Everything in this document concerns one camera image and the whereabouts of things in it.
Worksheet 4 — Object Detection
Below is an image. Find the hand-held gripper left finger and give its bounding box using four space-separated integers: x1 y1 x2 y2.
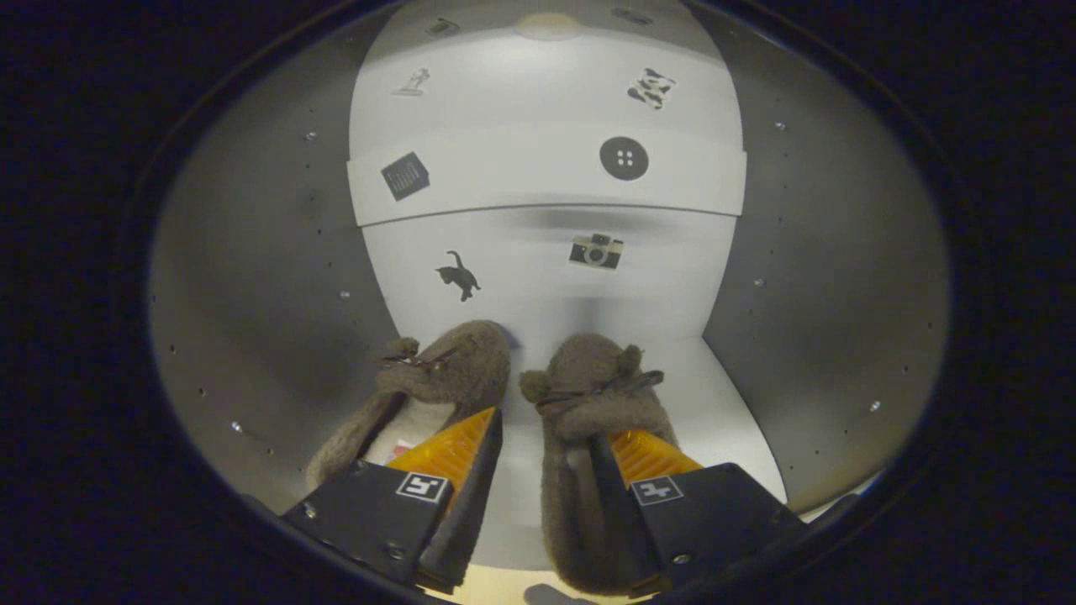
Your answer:
282 408 504 593

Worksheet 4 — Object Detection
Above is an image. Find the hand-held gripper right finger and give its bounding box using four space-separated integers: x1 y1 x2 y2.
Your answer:
587 430 808 599

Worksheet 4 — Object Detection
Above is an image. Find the grey shoe cabinet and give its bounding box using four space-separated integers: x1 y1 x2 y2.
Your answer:
150 0 951 589

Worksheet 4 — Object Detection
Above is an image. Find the brown fuzzy shoe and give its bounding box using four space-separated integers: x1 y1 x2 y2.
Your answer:
519 332 682 596
304 319 512 492

